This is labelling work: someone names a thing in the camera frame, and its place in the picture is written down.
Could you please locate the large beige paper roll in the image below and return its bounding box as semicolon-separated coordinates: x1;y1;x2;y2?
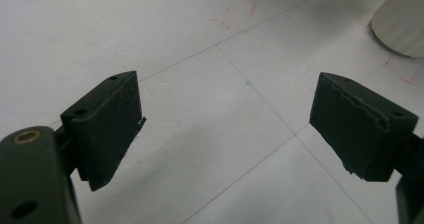
369;0;424;59

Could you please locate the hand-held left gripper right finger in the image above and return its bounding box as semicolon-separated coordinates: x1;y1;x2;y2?
308;71;419;183

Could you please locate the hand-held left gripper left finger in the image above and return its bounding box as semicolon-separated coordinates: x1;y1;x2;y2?
60;70;147;192

